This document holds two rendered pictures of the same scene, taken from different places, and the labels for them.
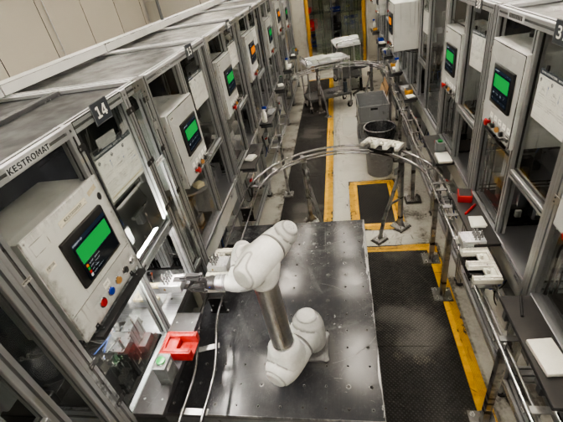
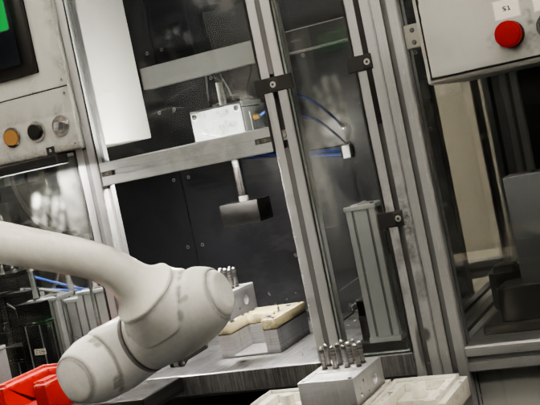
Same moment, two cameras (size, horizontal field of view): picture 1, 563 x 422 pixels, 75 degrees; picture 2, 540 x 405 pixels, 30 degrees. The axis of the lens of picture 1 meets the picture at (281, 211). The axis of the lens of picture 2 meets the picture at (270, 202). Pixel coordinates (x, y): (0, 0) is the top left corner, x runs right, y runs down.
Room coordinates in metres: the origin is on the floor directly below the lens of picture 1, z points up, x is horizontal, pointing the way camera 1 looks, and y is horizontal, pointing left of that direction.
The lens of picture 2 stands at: (2.07, -1.13, 1.30)
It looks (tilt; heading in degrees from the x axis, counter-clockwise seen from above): 3 degrees down; 103
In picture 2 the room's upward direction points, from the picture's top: 12 degrees counter-clockwise
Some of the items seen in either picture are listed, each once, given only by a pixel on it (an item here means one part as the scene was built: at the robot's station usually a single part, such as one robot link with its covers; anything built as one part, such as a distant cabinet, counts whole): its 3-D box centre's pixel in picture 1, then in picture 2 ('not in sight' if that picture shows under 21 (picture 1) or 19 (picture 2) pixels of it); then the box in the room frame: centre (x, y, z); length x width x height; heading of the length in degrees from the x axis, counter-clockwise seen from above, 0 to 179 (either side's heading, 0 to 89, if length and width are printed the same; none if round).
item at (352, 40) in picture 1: (347, 61); not in sight; (8.01, -1.94, 0.48); 0.84 x 0.58 x 0.97; 175
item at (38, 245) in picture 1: (64, 257); (9, 53); (1.15, 0.84, 1.60); 0.42 x 0.29 x 0.46; 167
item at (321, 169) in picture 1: (316, 126); not in sight; (5.99, -0.85, 0.01); 5.85 x 0.59 x 0.01; 167
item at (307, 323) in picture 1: (307, 328); not in sight; (1.22, -0.02, 0.85); 0.18 x 0.16 x 0.22; 140
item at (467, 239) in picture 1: (472, 237); not in sight; (1.58, -1.05, 0.92); 0.13 x 0.10 x 0.09; 77
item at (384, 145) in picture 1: (382, 146); not in sight; (3.09, -1.03, 0.84); 0.37 x 0.14 x 0.10; 45
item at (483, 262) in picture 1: (476, 261); not in sight; (1.46, -1.02, 0.84); 0.37 x 0.14 x 0.10; 167
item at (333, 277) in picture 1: (285, 296); not in sight; (1.64, 0.07, 0.66); 1.50 x 1.06 x 0.04; 167
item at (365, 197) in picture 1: (374, 202); not in sight; (3.41, -1.05, 0.01); 1.00 x 0.55 x 0.01; 167
